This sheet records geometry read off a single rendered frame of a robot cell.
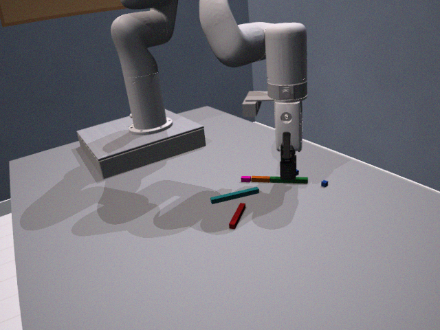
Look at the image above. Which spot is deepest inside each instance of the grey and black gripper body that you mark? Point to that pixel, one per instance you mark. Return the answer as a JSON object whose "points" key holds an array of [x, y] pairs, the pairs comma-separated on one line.
{"points": [[293, 110]]}

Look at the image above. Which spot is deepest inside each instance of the orange rod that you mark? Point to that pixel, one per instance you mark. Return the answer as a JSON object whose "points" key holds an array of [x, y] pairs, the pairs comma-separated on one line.
{"points": [[260, 179]]}

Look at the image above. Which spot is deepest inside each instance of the turquoise rod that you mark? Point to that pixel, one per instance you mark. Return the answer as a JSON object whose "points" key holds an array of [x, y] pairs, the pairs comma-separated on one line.
{"points": [[234, 195]]}

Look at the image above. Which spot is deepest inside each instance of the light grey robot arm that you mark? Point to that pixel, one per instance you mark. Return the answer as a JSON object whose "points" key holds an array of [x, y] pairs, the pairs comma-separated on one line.
{"points": [[234, 45]]}

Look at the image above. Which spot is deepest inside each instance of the red rod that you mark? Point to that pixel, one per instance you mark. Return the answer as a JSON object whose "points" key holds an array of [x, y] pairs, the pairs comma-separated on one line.
{"points": [[239, 211]]}

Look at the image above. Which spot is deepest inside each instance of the green rod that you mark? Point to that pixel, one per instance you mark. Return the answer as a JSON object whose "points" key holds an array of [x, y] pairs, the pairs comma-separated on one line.
{"points": [[298, 180]]}

